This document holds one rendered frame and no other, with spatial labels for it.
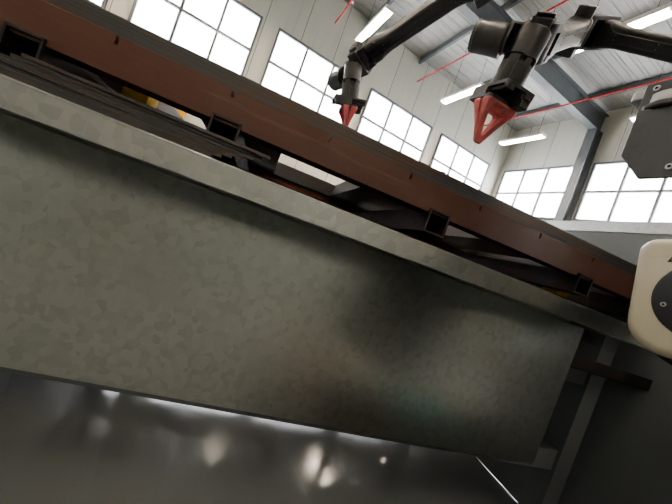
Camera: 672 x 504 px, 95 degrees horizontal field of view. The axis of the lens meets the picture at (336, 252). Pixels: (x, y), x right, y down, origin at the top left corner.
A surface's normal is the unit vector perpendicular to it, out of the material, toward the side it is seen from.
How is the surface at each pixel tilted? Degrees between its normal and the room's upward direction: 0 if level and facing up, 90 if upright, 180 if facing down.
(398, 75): 90
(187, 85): 90
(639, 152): 90
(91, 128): 90
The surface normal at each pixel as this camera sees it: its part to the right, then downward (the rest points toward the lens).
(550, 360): 0.25, 0.11
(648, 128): -0.86, -0.30
